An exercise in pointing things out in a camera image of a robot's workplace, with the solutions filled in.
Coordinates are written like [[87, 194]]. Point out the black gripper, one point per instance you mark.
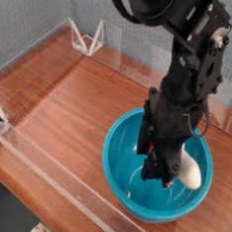
[[165, 128]]

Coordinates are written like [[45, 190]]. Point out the plush mushroom with brown cap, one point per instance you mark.
[[189, 173]]

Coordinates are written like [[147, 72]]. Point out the blue plastic bowl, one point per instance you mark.
[[148, 200]]

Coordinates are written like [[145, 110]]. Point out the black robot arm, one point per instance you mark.
[[201, 34]]

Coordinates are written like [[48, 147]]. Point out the clear acrylic back barrier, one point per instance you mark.
[[147, 64]]

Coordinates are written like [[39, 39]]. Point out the clear acrylic barrier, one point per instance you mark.
[[61, 199], [17, 38], [147, 64]]

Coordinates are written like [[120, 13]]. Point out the clear acrylic left barrier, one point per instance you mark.
[[17, 38]]

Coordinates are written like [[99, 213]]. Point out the clear acrylic front barrier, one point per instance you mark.
[[61, 199]]

